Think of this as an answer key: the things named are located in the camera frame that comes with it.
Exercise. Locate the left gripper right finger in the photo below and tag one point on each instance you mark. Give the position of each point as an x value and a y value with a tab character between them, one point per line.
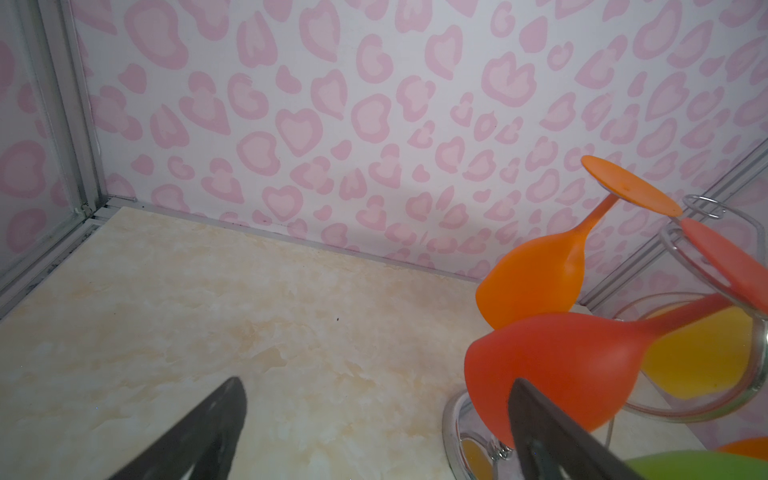
550	445

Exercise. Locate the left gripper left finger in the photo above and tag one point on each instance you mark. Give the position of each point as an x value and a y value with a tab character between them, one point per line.
202	445

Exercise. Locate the green wine glass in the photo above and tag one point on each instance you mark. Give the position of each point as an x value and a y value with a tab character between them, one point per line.
699	465

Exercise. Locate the yellow wine glass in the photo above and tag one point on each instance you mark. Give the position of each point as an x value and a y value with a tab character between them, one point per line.
707	357

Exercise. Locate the orange wine glass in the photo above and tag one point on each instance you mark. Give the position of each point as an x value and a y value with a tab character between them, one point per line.
545	275
756	448

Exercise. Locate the red wine glass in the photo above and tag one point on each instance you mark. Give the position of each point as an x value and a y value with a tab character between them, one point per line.
588	365

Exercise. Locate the chrome wine glass rack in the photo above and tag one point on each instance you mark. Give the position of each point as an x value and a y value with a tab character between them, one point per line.
473	452

